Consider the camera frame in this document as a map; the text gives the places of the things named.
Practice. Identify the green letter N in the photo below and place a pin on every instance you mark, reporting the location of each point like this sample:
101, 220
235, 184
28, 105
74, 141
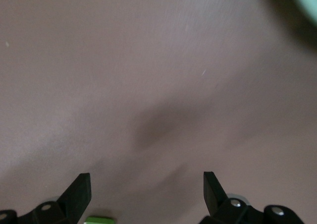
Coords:
99, 221

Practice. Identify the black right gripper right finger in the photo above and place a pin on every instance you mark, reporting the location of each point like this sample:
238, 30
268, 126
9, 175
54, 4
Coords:
215, 199

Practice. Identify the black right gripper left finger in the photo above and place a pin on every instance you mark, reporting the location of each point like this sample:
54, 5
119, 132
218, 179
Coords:
76, 196

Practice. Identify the brown table mat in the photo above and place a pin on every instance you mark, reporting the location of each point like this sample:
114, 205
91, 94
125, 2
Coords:
148, 72

